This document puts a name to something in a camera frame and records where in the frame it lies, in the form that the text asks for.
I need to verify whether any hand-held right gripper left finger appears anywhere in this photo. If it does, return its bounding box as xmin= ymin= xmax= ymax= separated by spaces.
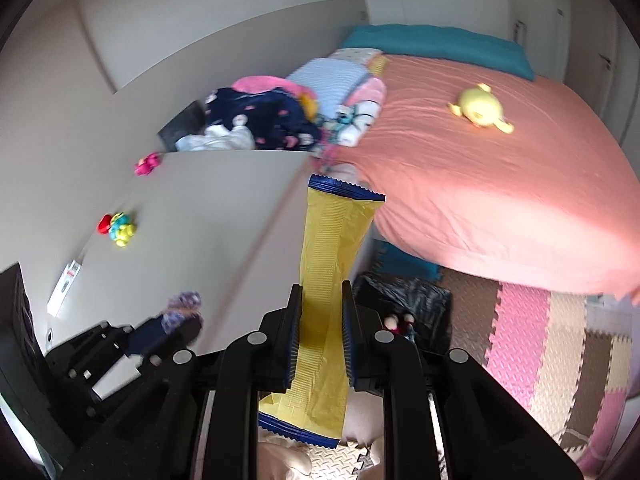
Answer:
xmin=60 ymin=284 xmax=304 ymax=480

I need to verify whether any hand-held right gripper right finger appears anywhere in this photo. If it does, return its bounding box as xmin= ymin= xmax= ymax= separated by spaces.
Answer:
xmin=341 ymin=280 xmax=584 ymax=480

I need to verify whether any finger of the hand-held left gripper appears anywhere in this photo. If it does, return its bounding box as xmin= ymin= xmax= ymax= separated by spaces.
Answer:
xmin=46 ymin=312 xmax=204 ymax=361
xmin=64 ymin=355 xmax=171 ymax=413

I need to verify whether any purple wrapper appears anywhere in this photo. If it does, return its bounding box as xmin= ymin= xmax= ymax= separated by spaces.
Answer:
xmin=160 ymin=290 xmax=205 ymax=333

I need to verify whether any bin with black bag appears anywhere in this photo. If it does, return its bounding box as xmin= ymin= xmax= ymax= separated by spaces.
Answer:
xmin=352 ymin=271 xmax=453 ymax=356

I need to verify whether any yellow snack wrapper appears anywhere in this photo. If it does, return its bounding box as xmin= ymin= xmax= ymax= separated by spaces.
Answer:
xmin=256 ymin=174 xmax=387 ymax=448

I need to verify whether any red and white small item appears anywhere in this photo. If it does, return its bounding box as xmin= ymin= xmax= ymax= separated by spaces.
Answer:
xmin=384 ymin=312 xmax=417 ymax=343

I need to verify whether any long white box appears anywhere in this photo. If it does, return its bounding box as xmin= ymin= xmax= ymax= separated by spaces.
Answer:
xmin=47 ymin=259 xmax=82 ymax=318

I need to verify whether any multicoloured ball toy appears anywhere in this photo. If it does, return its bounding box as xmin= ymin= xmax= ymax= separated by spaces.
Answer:
xmin=96 ymin=212 xmax=138 ymax=247

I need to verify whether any pastel foam puzzle floor mat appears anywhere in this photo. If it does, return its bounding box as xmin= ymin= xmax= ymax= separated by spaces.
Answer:
xmin=257 ymin=265 xmax=640 ymax=480

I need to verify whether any small pink toy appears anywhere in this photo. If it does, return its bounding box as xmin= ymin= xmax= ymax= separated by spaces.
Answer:
xmin=134 ymin=155 xmax=162 ymax=177

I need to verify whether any white cloth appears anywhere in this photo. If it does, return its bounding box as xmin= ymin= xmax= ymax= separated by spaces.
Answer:
xmin=175 ymin=125 xmax=256 ymax=152

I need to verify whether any bed with pink sheet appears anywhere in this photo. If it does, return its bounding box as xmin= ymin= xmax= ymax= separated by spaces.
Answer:
xmin=320 ymin=25 xmax=640 ymax=306

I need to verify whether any white and teal garment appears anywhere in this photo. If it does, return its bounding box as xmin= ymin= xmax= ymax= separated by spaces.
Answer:
xmin=325 ymin=100 xmax=383 ymax=148

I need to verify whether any navy printed garment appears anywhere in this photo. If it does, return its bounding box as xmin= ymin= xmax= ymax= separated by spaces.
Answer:
xmin=202 ymin=87 xmax=323 ymax=151

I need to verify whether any pale pink cloth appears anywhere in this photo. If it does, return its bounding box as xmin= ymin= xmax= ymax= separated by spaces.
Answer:
xmin=350 ymin=77 xmax=388 ymax=106

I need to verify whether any pink fluffy cloth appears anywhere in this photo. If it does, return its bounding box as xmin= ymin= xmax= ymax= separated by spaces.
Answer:
xmin=231 ymin=76 xmax=316 ymax=98

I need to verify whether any light blue striped blanket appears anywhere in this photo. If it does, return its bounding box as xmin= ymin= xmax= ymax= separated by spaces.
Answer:
xmin=287 ymin=57 xmax=373 ymax=116

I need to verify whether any yellow plush toy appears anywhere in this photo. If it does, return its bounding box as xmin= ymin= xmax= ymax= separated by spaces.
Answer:
xmin=446 ymin=82 xmax=516 ymax=134

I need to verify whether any white dotted pillow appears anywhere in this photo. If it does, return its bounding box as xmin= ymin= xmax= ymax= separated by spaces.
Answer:
xmin=330 ymin=47 xmax=383 ymax=66

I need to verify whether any teal pillow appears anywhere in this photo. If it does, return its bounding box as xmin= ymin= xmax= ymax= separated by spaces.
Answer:
xmin=340 ymin=24 xmax=536 ymax=82

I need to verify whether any white wardrobe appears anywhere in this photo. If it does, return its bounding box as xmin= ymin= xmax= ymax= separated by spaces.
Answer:
xmin=495 ymin=0 xmax=640 ymax=146

